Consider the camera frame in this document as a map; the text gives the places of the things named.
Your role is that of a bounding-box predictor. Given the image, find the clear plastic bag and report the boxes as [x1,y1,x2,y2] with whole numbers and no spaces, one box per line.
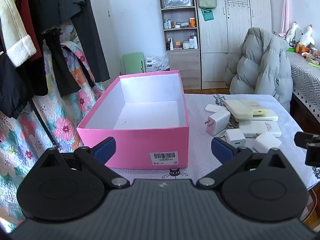
[162,0,193,8]

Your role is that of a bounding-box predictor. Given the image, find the grey puffer jacket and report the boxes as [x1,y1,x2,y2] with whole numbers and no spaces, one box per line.
[229,27,293,113]

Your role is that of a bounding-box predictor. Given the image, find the white cube charger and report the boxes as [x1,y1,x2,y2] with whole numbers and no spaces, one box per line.
[252,132,282,153]
[226,129,247,148]

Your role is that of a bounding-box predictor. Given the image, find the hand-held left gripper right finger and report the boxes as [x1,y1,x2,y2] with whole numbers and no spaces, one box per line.
[196,137,289,189]

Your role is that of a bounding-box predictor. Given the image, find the light wooden wardrobe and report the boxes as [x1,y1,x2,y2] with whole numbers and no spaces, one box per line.
[196,0,273,90]

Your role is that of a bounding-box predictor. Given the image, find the black jacket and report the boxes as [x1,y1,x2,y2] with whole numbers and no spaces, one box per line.
[0,20,48,120]

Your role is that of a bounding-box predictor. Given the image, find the wooden bookshelf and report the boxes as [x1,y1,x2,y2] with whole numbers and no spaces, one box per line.
[157,0,202,90]

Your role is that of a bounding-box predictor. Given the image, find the pink cardboard box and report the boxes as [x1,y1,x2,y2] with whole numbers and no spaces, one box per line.
[76,70,190,170]

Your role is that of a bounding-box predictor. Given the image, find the green hanging pouch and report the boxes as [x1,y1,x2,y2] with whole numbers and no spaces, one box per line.
[196,0,217,8]

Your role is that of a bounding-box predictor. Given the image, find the black strap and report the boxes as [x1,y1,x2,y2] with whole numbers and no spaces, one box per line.
[30,99,61,152]

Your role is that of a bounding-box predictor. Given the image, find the green folding table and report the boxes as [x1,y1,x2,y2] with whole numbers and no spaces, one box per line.
[122,52,146,76]

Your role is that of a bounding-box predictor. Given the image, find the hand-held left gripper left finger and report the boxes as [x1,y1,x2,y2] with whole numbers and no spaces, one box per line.
[37,137,130,189]

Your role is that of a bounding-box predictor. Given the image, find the pink curtain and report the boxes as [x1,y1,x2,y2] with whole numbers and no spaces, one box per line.
[280,0,291,34]

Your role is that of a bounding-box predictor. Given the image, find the metal keys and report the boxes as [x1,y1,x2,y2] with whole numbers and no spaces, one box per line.
[220,116,241,138]

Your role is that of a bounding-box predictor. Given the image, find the white goose plush toy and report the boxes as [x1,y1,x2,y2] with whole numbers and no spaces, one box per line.
[296,24,316,53]
[286,21,303,48]

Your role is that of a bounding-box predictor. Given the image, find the white tissue packages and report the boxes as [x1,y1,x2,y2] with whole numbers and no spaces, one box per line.
[145,56,171,72]

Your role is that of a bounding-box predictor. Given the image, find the red garment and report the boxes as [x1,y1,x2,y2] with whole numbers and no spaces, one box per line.
[14,0,45,63]

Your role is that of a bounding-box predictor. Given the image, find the geometric patterned tablecloth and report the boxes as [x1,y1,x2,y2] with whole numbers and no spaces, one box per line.
[285,49,320,121]

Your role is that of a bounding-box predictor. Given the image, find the white charger with prongs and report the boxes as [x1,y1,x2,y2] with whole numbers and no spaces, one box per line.
[205,109,231,136]

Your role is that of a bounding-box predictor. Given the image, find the white power bank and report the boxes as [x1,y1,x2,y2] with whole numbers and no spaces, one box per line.
[238,120,282,138]

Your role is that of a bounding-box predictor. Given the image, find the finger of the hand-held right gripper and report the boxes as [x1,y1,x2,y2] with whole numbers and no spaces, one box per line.
[294,131,320,167]

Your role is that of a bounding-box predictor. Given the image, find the floral quilt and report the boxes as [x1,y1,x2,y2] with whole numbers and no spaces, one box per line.
[0,24,106,232]

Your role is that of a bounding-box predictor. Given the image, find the cream fleece coat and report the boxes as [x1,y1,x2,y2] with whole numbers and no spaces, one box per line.
[0,0,37,68]

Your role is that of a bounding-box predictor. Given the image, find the cream remote control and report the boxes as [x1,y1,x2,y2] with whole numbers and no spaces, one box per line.
[234,108,279,122]
[224,99,253,118]

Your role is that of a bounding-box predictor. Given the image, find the teal hanging pocket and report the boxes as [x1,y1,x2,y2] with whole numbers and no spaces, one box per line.
[201,8,215,22]

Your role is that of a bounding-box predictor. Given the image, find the black frilled-cuff garment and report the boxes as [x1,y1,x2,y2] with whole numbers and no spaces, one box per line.
[25,0,81,97]

